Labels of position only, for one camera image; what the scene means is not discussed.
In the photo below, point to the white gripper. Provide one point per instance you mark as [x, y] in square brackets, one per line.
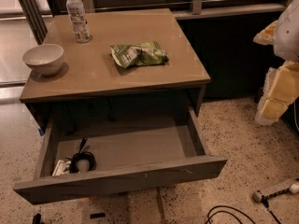
[288, 34]

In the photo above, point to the green jalapeno chip bag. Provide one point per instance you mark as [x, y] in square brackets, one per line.
[144, 54]

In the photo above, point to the clear plastic water bottle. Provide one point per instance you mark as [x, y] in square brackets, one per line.
[76, 12]

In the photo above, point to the open grey top drawer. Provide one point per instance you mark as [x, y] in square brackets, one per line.
[131, 153]

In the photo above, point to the white ceramic bowl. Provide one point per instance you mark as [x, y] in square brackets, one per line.
[45, 59]

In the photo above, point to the white power strip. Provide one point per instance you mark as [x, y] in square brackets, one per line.
[288, 186]

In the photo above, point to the small black floor object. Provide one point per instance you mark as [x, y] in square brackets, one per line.
[37, 219]

